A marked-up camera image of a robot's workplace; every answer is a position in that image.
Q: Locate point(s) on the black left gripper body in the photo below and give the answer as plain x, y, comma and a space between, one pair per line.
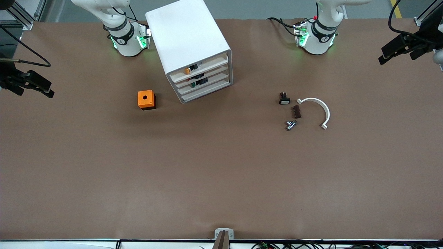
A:
425, 39

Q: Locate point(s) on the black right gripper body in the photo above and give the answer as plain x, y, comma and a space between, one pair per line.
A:
7, 76

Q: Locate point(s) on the green push button switch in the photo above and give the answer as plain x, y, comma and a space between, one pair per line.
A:
199, 82

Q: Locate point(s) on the white plastic drawer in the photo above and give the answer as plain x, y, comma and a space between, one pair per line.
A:
218, 77
214, 62
207, 90
216, 71

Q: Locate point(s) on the white drawer cabinet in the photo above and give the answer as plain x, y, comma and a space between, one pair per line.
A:
187, 31

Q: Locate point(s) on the brown terminal block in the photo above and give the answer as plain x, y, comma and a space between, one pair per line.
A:
297, 111

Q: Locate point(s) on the silver metal fitting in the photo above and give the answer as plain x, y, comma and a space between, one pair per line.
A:
290, 125

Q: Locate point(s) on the brown bar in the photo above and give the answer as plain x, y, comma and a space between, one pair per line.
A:
221, 242

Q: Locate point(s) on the aluminium frame profile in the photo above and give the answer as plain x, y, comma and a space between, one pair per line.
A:
418, 21
29, 22

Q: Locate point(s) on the white curved bracket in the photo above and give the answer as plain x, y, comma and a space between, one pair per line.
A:
325, 109

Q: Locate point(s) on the orange button enclosure box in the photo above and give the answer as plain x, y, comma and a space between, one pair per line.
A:
145, 98

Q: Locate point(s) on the black switch with white cap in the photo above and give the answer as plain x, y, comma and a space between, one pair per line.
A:
284, 99

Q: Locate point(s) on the orange push button switch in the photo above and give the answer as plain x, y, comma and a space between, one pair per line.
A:
188, 70

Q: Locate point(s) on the black push button switch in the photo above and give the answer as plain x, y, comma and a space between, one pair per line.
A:
196, 75

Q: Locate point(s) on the grey table edge bracket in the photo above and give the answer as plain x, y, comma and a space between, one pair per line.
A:
224, 232

